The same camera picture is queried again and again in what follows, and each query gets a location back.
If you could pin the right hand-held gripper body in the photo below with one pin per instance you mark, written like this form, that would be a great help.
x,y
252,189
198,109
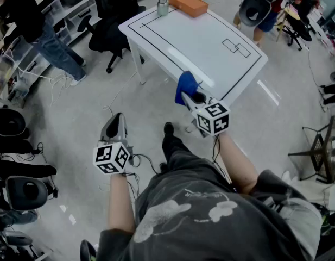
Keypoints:
x,y
210,118

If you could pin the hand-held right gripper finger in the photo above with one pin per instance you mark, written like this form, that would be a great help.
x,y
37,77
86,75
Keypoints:
x,y
188,102
209,96

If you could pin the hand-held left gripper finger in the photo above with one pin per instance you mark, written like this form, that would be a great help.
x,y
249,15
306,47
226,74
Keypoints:
x,y
104,130
125,129

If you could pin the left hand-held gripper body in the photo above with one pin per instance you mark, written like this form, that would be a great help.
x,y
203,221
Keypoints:
x,y
110,156

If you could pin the blue cloth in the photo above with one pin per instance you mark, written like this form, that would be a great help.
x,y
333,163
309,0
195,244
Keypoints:
x,y
186,84

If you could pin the small steel bottle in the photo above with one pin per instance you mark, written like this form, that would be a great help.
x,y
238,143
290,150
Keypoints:
x,y
163,7

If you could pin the person's right forearm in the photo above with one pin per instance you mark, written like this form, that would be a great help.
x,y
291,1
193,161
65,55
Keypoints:
x,y
237,162

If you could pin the person's left forearm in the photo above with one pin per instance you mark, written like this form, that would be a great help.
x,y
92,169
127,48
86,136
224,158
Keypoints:
x,y
119,202

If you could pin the person's black shoe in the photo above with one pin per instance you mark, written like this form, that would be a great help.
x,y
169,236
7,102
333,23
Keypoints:
x,y
169,128

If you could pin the person's black trousers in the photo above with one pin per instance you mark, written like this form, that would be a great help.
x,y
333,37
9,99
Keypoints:
x,y
175,148

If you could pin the black mesh office chair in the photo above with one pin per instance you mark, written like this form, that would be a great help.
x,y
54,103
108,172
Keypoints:
x,y
107,37

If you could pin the orange box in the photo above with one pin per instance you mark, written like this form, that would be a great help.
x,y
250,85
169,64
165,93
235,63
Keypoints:
x,y
187,3

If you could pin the person's grey printed t-shirt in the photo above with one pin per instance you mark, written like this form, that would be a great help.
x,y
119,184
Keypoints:
x,y
210,222

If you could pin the black metal stand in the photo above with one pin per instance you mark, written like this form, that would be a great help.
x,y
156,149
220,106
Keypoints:
x,y
319,148

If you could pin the white rack with clear drawers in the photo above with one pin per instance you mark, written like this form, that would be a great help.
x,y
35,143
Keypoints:
x,y
75,9

